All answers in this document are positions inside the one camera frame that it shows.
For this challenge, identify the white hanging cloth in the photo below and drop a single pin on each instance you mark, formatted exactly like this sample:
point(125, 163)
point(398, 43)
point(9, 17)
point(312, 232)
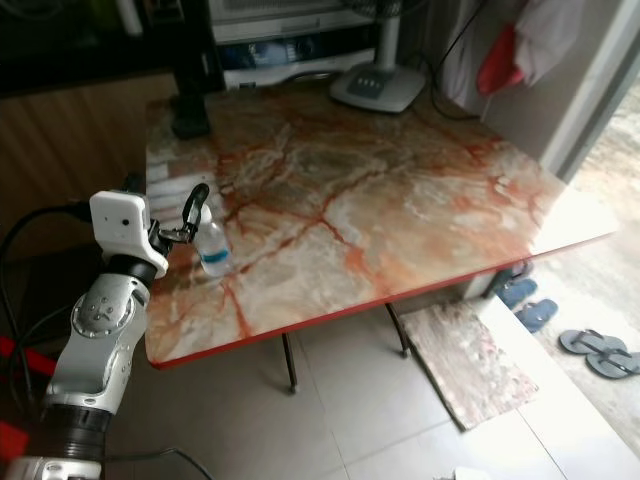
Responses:
point(555, 35)

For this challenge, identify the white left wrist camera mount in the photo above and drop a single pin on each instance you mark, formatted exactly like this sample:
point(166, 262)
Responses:
point(122, 230)

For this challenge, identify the grey flip flop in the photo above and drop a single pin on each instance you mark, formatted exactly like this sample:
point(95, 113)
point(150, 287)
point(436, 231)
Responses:
point(590, 343)
point(612, 363)

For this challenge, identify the wooden cabinet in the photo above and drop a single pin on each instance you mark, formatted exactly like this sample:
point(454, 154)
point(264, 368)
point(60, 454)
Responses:
point(80, 165)

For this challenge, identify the blue printed box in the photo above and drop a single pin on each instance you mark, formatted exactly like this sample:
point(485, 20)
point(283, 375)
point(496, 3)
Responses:
point(285, 60)

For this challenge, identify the white slim bottle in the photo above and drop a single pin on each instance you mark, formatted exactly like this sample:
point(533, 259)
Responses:
point(129, 16)

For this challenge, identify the brown mottled floor mat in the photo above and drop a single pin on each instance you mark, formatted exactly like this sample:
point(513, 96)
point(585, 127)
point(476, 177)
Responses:
point(470, 365)

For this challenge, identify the white appliance box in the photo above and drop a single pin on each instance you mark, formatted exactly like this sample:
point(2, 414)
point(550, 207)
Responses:
point(285, 20)

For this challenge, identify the black upright stand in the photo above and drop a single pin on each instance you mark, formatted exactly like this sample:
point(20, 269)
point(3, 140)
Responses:
point(191, 90)

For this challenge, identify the clear bottle blue label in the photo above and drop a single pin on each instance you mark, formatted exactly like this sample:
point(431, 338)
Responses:
point(214, 252)

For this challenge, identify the grey standing fan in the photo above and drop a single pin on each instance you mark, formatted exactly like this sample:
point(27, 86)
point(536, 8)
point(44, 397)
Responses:
point(378, 88)

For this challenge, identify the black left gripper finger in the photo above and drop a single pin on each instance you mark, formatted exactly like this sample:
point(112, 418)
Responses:
point(206, 198)

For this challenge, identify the red hanging cloth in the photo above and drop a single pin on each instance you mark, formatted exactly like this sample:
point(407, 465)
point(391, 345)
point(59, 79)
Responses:
point(500, 68)

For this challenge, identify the blue slipper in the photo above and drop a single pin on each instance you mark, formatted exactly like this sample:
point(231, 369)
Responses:
point(538, 314)
point(518, 292)

